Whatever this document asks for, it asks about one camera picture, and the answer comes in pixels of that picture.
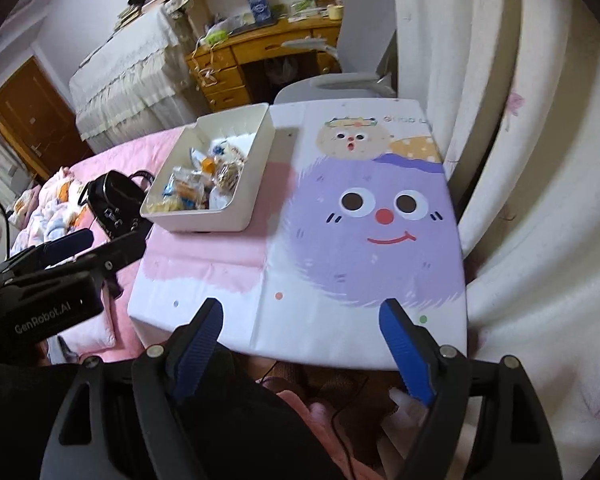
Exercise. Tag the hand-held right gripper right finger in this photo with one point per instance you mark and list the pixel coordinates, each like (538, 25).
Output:
(405, 350)

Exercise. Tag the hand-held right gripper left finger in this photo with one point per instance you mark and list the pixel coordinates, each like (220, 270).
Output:
(197, 350)

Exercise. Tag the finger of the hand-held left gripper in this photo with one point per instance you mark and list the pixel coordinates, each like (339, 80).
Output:
(125, 250)
(70, 245)

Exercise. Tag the yellow cake packet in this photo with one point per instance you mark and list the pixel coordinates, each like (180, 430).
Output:
(162, 205)

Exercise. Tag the orange red packet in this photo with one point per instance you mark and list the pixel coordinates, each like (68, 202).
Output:
(203, 164)

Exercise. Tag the bread bun clear packet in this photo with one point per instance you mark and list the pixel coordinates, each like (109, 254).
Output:
(227, 175)

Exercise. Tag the white plastic storage box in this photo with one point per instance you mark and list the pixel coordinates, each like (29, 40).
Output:
(250, 170)

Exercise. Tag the cartoon printed quilt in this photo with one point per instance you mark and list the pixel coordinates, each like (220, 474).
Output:
(55, 210)

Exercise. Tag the black handbag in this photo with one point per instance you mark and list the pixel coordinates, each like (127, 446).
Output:
(112, 195)

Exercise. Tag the pink blanket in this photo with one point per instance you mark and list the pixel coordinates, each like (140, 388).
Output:
(130, 160)

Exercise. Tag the person's black garment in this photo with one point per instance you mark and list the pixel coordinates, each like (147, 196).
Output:
(260, 435)

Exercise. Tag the wooden door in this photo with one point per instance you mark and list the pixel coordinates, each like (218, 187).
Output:
(30, 110)

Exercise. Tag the green tissue pack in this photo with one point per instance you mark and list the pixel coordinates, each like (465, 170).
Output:
(216, 37)

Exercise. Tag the black bin bag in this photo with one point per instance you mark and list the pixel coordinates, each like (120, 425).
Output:
(281, 70)

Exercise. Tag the pile of books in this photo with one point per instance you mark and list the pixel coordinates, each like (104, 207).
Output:
(140, 7)

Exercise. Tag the wooden desk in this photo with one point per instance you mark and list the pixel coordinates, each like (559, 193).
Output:
(260, 45)

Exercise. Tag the blue gift bag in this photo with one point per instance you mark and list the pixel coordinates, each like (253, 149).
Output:
(260, 7)

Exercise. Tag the white floral curtain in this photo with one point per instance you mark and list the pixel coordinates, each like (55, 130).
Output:
(505, 85)

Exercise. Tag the yellow mug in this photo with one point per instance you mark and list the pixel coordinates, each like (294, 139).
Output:
(335, 11)

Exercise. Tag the grey office chair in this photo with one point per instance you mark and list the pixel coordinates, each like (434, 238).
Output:
(365, 25)

